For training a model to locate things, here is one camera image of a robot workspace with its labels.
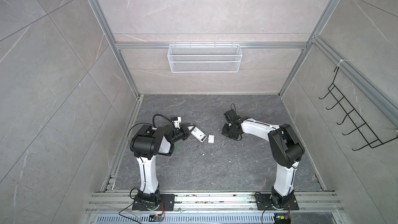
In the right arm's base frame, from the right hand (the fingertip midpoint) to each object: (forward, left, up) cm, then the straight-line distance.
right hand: (223, 132), depth 98 cm
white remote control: (-4, +17, +5) cm, 18 cm away
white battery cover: (-4, +9, 0) cm, 10 cm away
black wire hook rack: (-16, -53, +32) cm, 64 cm away
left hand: (+2, +18, +8) cm, 20 cm away
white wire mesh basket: (+39, +11, +29) cm, 50 cm away
